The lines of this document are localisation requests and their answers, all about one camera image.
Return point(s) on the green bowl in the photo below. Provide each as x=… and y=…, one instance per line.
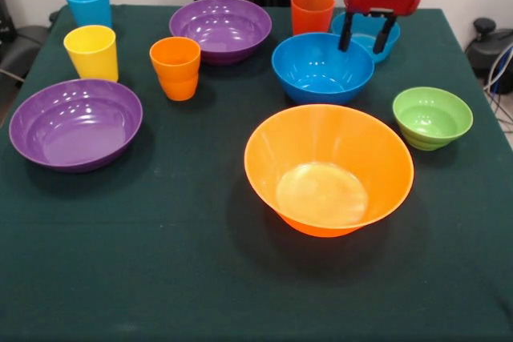
x=433, y=117

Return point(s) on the yellow cup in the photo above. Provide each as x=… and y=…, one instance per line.
x=94, y=57

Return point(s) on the black floor base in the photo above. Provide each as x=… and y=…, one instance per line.
x=493, y=45

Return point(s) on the large orange bowl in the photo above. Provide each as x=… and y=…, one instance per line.
x=328, y=158

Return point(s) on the large blue bowl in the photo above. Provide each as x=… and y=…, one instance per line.
x=320, y=69

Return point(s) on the small light blue bowl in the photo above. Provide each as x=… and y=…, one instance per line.
x=362, y=42

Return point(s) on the dark green tablecloth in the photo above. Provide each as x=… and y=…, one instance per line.
x=160, y=238

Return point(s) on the orange cup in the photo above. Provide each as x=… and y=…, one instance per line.
x=176, y=77

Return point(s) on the red cup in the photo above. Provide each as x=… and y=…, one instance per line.
x=310, y=17

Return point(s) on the purple bowl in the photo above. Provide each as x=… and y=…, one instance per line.
x=76, y=129
x=220, y=25

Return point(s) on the blue cup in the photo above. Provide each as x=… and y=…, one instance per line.
x=90, y=5

